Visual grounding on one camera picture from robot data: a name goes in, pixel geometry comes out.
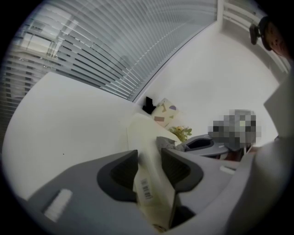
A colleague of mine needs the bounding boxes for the grey window blinds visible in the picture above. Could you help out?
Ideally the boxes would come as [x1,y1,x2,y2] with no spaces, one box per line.
[0,0,218,138]

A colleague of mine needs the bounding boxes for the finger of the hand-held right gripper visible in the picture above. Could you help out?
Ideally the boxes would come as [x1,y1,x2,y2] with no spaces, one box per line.
[181,135,215,145]
[185,146,231,157]

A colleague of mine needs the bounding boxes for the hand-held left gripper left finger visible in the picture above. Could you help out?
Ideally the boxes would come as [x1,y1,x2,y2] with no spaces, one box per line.
[27,149,154,233]

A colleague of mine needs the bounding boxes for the artificial yellow flower bouquet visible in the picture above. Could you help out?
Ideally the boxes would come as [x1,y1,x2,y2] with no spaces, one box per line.
[169,125,192,142]

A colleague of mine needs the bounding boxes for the black crumpled fabric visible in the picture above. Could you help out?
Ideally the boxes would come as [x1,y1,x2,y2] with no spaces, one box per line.
[142,96,157,115]

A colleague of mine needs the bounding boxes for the pale yellow placemat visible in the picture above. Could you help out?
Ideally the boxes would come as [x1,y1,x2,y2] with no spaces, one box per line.
[126,113,182,232]

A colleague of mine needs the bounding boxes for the white square table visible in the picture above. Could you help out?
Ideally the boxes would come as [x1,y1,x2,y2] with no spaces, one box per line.
[2,71,242,200]

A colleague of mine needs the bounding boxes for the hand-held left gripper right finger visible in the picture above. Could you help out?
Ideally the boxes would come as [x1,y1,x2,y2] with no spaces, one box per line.
[160,147,241,216]

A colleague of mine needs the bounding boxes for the cream patterned paper bucket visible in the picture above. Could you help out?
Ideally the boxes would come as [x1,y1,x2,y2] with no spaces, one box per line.
[151,98,180,128]

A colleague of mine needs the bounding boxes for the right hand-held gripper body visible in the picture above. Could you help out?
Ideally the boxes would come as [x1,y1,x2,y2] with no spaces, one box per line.
[208,109,263,152]

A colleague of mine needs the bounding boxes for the grey cloth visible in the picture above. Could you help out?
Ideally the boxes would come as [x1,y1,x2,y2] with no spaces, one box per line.
[156,136,186,152]

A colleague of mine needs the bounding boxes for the black head camera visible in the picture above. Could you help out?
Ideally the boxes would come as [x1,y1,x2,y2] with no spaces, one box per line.
[249,22,262,45]

